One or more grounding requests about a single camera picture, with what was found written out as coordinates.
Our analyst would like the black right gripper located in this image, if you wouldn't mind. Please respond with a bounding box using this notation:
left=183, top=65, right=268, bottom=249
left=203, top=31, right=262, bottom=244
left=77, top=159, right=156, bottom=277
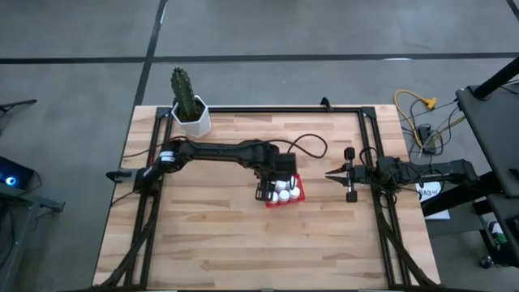
left=324, top=147, right=376, bottom=204

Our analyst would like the red plastic slotted basket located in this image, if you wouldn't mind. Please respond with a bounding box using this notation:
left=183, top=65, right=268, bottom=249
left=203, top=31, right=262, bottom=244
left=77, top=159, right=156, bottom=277
left=264, top=173, right=307, bottom=209

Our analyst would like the white paper label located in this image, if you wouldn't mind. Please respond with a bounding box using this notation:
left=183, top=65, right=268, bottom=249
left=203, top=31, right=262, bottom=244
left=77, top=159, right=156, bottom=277
left=414, top=181, right=444, bottom=203

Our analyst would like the white hexagonal plant pot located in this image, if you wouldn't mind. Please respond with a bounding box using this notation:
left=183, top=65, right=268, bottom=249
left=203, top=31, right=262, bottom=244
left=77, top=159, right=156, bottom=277
left=170, top=94, right=213, bottom=139

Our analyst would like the black power adapter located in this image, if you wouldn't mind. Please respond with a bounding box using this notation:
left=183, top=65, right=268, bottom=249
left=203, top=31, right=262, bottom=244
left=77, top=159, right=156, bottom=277
left=417, top=124, right=438, bottom=155

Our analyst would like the green cactus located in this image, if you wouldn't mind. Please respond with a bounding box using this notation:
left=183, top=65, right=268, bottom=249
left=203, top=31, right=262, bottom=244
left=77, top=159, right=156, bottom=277
left=169, top=67, right=198, bottom=119

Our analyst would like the black side table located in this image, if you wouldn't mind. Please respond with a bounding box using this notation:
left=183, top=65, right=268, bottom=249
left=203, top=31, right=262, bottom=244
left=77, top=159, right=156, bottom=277
left=455, top=82, right=519, bottom=200

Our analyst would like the black pole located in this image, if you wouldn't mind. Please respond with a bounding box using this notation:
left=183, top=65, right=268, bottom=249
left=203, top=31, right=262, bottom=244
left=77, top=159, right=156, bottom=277
left=471, top=56, right=519, bottom=101

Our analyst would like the black metal stand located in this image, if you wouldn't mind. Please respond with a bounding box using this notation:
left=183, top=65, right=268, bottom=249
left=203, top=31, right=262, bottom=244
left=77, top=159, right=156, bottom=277
left=0, top=189, right=66, bottom=292

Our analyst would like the blue-lit black device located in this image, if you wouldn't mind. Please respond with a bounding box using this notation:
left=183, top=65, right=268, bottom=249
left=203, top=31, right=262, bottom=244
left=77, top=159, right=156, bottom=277
left=0, top=155, right=36, bottom=192

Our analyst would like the black tripod leg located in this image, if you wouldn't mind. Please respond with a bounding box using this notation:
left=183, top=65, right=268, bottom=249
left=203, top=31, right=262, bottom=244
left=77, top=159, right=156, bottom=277
left=0, top=98, right=39, bottom=115

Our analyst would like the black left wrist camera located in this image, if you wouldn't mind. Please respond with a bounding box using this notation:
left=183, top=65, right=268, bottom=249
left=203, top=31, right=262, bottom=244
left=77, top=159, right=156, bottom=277
left=277, top=152, right=298, bottom=177

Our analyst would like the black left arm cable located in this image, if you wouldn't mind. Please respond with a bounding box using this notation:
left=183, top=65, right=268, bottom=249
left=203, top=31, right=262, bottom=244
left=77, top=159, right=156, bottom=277
left=278, top=133, right=329, bottom=160

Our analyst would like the black metal table frame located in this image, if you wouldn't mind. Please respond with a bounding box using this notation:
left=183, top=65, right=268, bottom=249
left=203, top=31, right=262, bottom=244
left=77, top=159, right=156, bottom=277
left=92, top=105, right=440, bottom=292

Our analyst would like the yellow extension cable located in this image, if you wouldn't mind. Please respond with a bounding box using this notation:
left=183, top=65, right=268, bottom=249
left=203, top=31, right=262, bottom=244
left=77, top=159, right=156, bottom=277
left=393, top=89, right=468, bottom=152

